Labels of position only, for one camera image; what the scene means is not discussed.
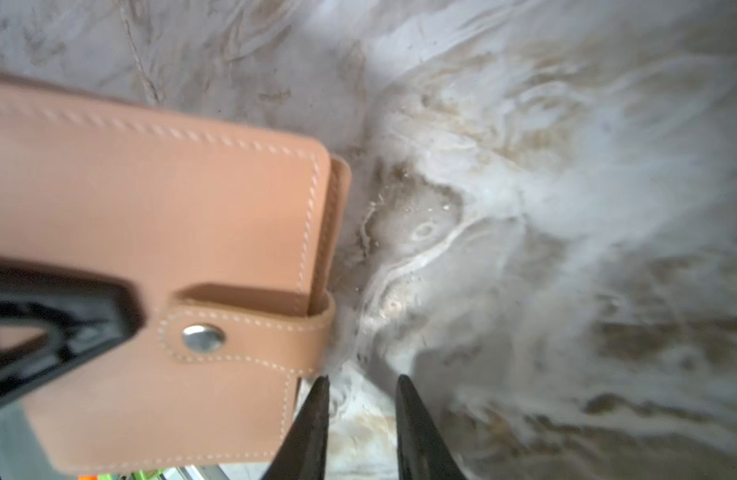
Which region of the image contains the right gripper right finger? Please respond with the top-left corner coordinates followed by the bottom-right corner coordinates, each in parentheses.
top-left (395, 375), bottom-right (466, 480)

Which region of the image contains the pink leather card holder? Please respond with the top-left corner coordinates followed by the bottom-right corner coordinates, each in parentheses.
top-left (0, 75), bottom-right (352, 476)

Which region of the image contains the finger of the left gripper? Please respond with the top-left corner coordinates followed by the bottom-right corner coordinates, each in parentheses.
top-left (0, 263), bottom-right (144, 408)

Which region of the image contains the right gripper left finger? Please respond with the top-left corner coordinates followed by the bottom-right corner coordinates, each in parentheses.
top-left (262, 376), bottom-right (330, 480)

